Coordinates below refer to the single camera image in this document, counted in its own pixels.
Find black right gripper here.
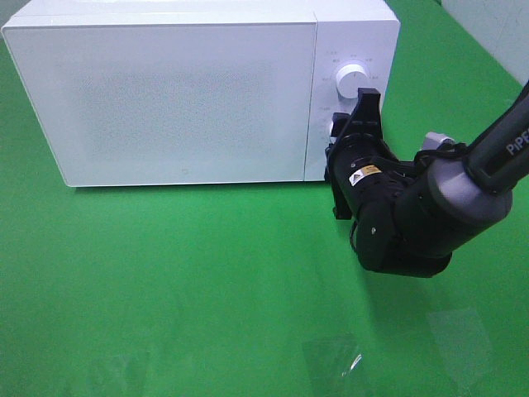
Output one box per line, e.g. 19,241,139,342
325,88,399,232

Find small white knob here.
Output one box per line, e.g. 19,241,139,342
329,122,337,138

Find white microwave door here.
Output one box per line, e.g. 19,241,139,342
4,23,316,187

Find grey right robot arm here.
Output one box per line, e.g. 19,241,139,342
325,88,528,278

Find large white upper knob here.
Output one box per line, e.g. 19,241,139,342
336,62,369,99

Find white microwave oven body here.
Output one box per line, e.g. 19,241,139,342
2,1,400,182

